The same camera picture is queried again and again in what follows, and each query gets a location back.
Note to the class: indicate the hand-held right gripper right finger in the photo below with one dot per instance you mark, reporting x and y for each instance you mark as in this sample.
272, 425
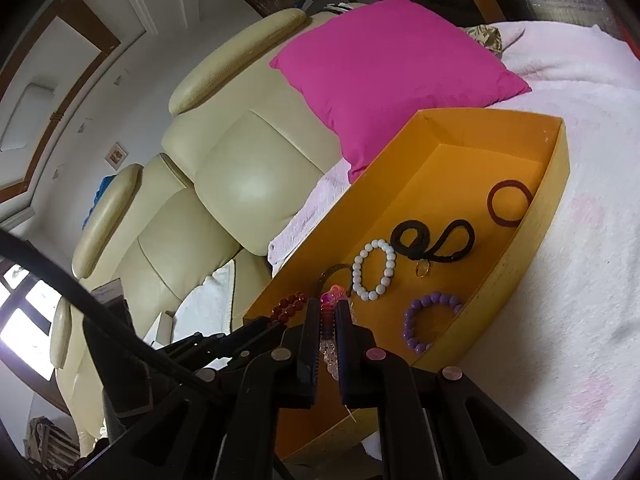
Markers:
345, 360

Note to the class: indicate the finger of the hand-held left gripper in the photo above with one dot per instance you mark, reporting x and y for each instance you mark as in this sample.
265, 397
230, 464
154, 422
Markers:
250, 332

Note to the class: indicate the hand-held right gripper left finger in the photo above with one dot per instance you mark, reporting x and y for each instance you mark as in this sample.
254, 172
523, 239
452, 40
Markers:
310, 340

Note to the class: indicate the thin dark bangle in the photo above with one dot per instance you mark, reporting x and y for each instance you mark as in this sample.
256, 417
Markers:
327, 272

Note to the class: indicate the dark red bangle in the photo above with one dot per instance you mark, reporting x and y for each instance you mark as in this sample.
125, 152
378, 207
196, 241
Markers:
490, 204

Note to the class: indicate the orange cardboard box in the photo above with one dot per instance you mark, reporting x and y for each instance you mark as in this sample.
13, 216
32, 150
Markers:
450, 160

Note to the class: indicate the white cushion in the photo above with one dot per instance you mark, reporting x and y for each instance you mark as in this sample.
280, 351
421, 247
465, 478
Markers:
205, 305

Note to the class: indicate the slatted rack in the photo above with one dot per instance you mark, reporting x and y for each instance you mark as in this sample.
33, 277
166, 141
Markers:
47, 440

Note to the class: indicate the window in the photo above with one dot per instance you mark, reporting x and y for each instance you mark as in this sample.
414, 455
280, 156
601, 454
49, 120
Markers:
20, 330

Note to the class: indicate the cream leather sofa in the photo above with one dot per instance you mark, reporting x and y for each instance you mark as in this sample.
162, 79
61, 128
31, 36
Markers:
240, 185

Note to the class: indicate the blue cloth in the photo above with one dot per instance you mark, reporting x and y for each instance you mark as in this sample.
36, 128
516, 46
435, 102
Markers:
102, 190

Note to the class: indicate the white fluffy blanket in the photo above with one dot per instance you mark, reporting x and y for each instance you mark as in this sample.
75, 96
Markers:
590, 260

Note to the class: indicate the pink pillow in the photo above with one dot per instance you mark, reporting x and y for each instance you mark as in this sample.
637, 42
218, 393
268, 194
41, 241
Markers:
390, 75

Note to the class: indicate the wooden framed door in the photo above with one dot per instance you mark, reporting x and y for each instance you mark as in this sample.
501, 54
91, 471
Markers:
60, 60

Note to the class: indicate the gold patterned cushion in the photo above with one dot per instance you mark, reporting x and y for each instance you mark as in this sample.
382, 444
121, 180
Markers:
485, 37

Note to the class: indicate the small wall picture frame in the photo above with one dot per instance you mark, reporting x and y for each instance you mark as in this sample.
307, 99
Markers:
116, 155

